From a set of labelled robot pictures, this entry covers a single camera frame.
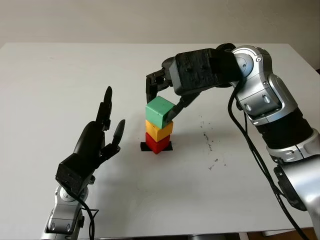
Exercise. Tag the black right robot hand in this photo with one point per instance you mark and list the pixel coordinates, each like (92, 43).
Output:
(153, 82)

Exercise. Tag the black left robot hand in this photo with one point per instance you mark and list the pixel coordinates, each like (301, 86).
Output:
(91, 140)

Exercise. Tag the green wooden block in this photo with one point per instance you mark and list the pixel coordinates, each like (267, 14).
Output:
(156, 110)

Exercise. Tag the yellow wooden block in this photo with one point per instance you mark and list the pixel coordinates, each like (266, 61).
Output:
(160, 132)

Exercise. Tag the red wooden block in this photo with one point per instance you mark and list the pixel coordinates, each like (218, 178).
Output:
(156, 146)

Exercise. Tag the black tape strip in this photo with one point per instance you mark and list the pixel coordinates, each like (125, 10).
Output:
(143, 147)

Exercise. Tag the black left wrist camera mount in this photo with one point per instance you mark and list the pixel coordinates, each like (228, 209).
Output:
(73, 170)

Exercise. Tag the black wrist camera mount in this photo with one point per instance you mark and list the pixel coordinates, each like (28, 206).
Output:
(200, 70)
(73, 170)

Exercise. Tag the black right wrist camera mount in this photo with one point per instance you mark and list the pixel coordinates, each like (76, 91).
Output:
(200, 70)

